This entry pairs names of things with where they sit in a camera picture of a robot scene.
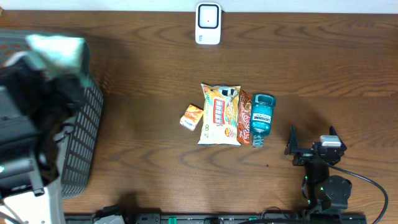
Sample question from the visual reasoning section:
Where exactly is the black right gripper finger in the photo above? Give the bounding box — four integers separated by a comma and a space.
284, 126, 299, 155
329, 126, 346, 149

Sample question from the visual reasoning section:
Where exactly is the teal snack packet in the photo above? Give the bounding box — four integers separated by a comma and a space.
25, 34, 91, 87

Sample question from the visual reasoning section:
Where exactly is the blue mouthwash bottle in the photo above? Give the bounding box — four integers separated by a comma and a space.
249, 94, 276, 147

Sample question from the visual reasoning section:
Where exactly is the orange Toppo snack box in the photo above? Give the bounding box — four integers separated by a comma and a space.
237, 90, 252, 145

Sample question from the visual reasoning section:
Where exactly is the small orange candy box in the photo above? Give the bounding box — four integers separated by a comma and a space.
180, 105, 203, 131

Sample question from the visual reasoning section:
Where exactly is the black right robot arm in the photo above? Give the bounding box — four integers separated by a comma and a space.
284, 127, 352, 213

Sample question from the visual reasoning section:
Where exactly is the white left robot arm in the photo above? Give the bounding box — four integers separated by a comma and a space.
1, 58, 123, 223

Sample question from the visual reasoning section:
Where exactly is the grey plastic shopping basket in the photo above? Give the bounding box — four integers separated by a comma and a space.
1, 30, 103, 198

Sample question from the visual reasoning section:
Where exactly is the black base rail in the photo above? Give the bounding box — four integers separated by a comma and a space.
65, 212, 368, 224

